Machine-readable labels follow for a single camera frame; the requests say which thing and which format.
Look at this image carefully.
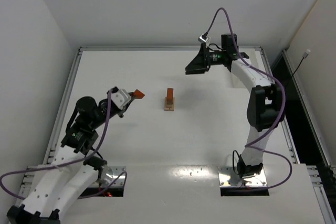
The red-brown wedge block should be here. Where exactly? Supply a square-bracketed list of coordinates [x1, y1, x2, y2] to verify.
[132, 89, 145, 99]

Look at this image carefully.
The light long wood block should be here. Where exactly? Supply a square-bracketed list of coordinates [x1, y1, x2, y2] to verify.
[170, 97, 175, 111]
[164, 98, 171, 111]

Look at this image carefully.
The red-brown notched block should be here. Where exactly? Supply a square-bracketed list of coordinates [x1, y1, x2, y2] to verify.
[166, 88, 174, 100]

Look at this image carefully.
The white plastic box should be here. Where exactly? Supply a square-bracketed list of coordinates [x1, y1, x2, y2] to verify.
[231, 48, 261, 88]

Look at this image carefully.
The dark striped wood block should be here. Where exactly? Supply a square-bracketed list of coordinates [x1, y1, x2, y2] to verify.
[166, 100, 174, 105]

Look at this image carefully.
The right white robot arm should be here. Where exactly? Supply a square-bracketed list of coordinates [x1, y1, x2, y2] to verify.
[185, 34, 283, 178]

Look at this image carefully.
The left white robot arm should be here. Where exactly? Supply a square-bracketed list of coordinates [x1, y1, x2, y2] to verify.
[7, 87, 143, 223]

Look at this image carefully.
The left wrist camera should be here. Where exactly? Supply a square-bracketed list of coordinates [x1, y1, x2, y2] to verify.
[111, 89, 131, 110]

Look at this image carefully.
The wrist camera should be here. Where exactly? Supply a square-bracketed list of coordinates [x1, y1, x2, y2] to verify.
[198, 33, 211, 45]
[111, 89, 131, 110]

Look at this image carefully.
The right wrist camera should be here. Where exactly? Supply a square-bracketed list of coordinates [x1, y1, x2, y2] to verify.
[198, 33, 211, 45]

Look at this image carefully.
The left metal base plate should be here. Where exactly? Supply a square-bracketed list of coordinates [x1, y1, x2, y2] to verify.
[99, 166, 126, 188]

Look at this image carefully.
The metal base plate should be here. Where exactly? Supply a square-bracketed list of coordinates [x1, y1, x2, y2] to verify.
[99, 166, 126, 188]
[218, 166, 267, 189]

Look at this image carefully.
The black hanging cable white plug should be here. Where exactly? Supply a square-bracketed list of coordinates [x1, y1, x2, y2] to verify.
[278, 49, 312, 99]

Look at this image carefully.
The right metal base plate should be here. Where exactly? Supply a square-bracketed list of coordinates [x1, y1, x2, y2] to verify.
[218, 166, 267, 189]

